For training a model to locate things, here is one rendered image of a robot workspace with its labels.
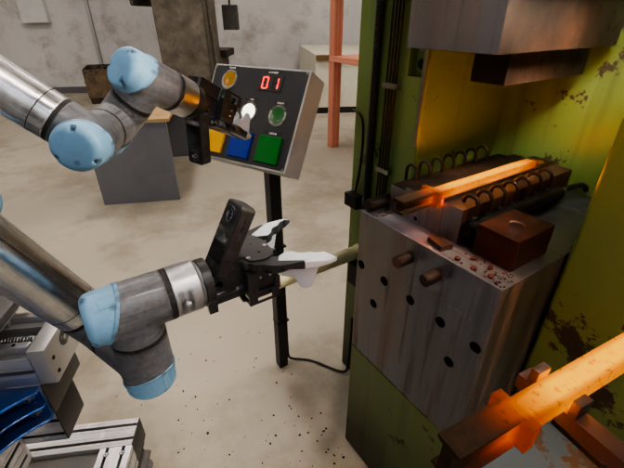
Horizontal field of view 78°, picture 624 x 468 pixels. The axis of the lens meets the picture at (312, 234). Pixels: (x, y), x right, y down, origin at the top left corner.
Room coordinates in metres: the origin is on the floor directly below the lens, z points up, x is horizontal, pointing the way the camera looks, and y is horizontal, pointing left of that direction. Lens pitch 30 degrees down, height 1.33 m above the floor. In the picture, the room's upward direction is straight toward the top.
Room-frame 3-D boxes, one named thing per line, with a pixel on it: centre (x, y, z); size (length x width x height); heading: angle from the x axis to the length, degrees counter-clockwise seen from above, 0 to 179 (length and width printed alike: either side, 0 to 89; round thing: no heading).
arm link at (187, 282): (0.45, 0.18, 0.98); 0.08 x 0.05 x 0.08; 33
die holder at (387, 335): (0.84, -0.46, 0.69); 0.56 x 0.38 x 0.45; 123
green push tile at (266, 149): (1.02, 0.12, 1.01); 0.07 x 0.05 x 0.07; 58
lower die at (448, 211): (0.88, -0.42, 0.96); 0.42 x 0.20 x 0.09; 123
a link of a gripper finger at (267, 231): (0.59, 0.07, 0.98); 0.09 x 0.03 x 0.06; 159
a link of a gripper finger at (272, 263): (0.49, 0.05, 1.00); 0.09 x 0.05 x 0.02; 87
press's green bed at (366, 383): (0.84, -0.46, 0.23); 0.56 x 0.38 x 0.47; 123
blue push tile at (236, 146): (1.07, 0.20, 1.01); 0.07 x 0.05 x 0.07; 58
